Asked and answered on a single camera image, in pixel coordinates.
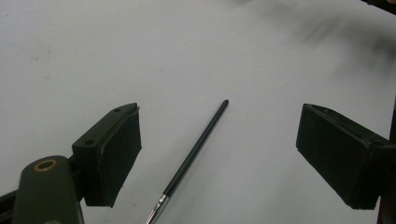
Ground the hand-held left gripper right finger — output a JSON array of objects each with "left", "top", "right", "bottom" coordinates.
[{"left": 295, "top": 103, "right": 396, "bottom": 211}]

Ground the thin black brush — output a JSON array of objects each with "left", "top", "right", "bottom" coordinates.
[{"left": 145, "top": 99, "right": 230, "bottom": 224}]

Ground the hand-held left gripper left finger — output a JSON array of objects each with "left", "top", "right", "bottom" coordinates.
[{"left": 71, "top": 103, "right": 143, "bottom": 208}]

